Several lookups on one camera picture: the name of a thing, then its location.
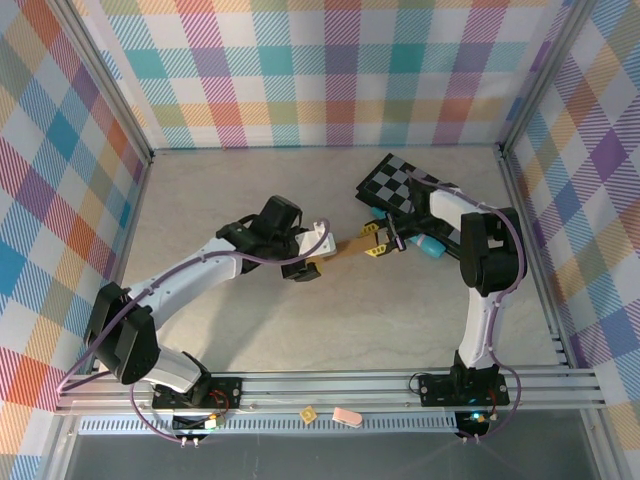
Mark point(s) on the brown cardboard paper box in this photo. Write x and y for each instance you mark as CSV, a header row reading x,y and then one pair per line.
x,y
350,248

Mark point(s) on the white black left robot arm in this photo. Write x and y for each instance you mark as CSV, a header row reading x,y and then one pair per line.
x,y
175,285

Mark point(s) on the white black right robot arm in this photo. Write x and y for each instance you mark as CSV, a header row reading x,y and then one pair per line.
x,y
480,320

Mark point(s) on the teal plastic bottle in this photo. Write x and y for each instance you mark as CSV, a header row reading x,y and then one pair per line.
x,y
430,247

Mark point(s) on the black grey chessboard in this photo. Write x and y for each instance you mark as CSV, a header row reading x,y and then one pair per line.
x,y
385,180

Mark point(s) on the pink eraser block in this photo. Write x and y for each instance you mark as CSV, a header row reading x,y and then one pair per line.
x,y
347,417

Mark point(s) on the small yellow tag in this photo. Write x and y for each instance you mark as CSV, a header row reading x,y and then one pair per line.
x,y
308,414

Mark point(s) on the small black controller board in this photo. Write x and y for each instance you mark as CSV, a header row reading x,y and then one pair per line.
x,y
472,420
195,424

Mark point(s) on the aluminium side floor rail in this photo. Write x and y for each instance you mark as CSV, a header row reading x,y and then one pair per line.
x,y
547,300
132,225

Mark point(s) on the aluminium frame rail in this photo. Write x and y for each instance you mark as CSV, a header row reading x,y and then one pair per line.
x,y
325,385

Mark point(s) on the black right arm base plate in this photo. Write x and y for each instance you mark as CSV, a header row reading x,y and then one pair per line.
x,y
435,390

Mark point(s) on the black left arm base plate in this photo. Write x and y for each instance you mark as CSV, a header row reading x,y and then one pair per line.
x,y
220,390

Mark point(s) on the aluminium frame post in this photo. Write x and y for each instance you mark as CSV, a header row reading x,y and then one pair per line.
x,y
542,75
107,75

